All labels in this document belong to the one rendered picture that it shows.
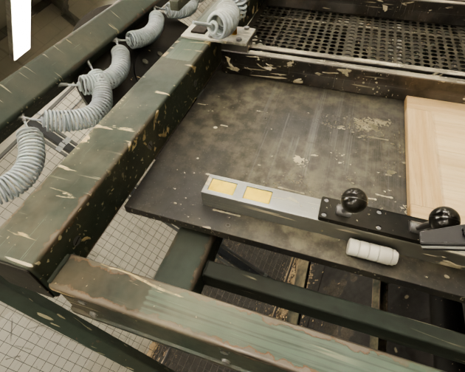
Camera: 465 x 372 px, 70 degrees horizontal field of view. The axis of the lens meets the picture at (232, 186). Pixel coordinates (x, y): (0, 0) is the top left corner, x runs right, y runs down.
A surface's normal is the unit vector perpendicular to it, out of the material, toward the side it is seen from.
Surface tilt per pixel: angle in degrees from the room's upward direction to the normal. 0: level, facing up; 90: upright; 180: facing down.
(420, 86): 90
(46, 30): 90
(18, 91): 90
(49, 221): 52
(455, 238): 20
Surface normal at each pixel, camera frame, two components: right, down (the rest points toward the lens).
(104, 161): -0.02, -0.66
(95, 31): 0.57, -0.39
